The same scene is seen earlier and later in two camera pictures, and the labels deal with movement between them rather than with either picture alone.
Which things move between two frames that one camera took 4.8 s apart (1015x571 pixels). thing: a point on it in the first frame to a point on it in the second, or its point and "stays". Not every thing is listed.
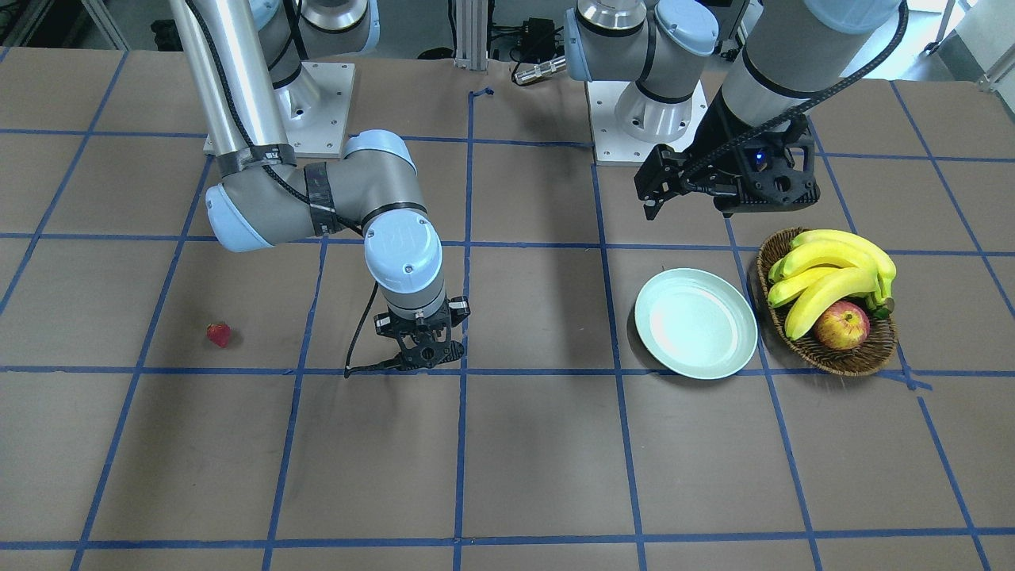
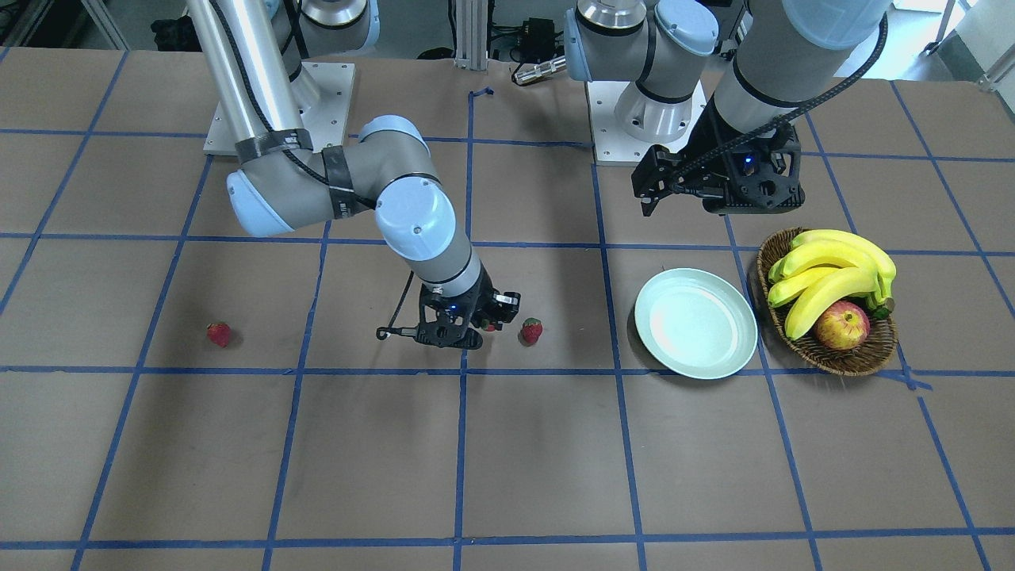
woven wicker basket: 869,358 stays
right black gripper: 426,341 to 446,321
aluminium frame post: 471,36 stays
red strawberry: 220,334 stays
